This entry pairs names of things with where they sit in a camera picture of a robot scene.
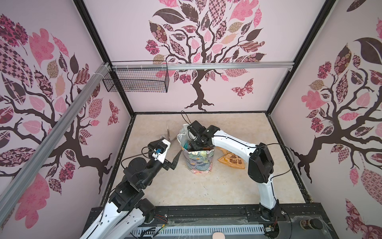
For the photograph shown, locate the colourful paper bag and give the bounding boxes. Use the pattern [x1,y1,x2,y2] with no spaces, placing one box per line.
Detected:
[176,123,215,174]

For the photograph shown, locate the orange snack bag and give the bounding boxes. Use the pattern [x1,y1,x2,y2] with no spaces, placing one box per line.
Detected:
[218,147,245,169]

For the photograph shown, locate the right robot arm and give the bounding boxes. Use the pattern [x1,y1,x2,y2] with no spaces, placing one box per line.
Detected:
[187,121,278,221]

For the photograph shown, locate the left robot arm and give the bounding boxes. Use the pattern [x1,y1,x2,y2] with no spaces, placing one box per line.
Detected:
[81,150,182,239]

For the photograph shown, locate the metal tongs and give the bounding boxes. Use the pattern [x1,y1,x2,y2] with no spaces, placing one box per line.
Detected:
[166,120,179,143]

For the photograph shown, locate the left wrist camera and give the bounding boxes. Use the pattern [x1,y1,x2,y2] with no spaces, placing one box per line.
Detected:
[148,138,171,164]

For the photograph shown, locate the white slotted cable duct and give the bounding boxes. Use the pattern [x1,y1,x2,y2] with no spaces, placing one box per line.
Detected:
[128,225,265,239]

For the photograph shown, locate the back aluminium rail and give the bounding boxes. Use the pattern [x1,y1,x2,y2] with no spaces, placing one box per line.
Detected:
[112,62,294,71]

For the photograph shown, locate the aluminium rail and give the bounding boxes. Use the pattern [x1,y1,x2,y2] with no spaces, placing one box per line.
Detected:
[112,62,294,71]
[1,62,110,223]

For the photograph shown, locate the black wire basket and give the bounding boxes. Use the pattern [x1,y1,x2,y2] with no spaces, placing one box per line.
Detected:
[102,60,170,93]

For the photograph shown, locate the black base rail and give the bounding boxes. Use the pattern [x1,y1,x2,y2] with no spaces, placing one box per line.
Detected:
[81,199,338,239]

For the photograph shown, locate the left aluminium rail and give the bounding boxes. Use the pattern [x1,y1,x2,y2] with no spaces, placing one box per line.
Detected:
[1,62,110,223]

